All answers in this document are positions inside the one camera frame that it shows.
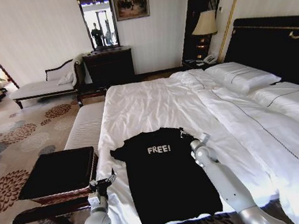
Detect white pillow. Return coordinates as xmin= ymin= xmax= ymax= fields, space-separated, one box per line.
xmin=245 ymin=79 xmax=299 ymax=152
xmin=203 ymin=54 xmax=283 ymax=102

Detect gold wall trim strip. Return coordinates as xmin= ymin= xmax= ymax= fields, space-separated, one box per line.
xmin=207 ymin=0 xmax=266 ymax=64

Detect black gold-trimmed headboard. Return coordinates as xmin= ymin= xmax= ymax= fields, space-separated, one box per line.
xmin=217 ymin=8 xmax=299 ymax=111

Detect cream shade table lamp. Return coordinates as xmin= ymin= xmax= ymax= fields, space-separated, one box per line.
xmin=188 ymin=9 xmax=220 ymax=39

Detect dark wooden dresser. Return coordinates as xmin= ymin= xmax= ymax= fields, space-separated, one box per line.
xmin=81 ymin=44 xmax=138 ymax=92

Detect white chaise longue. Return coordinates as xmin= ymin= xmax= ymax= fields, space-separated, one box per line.
xmin=5 ymin=56 xmax=91 ymax=111

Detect dark framed mirror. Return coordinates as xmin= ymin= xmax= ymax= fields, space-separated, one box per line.
xmin=75 ymin=0 xmax=122 ymax=54

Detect dark wooden basket stand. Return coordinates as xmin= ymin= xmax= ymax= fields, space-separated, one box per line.
xmin=7 ymin=184 xmax=100 ymax=224

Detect white chaise cushion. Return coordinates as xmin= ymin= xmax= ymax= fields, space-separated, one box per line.
xmin=55 ymin=71 xmax=77 ymax=86

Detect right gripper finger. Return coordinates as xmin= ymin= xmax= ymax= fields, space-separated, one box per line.
xmin=175 ymin=125 xmax=189 ymax=141

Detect black FREE print T-shirt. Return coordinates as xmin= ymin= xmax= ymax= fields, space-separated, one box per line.
xmin=107 ymin=120 xmax=225 ymax=224

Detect white bed duvet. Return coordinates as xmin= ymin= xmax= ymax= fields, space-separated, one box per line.
xmin=81 ymin=51 xmax=299 ymax=224

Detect white telephone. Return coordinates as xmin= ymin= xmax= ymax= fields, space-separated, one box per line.
xmin=201 ymin=52 xmax=219 ymax=66

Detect white striped bed bench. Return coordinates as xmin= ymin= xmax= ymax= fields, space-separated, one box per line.
xmin=57 ymin=101 xmax=115 ymax=162

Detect dark nightstand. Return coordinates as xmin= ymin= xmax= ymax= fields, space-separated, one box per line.
xmin=180 ymin=54 xmax=219 ymax=74

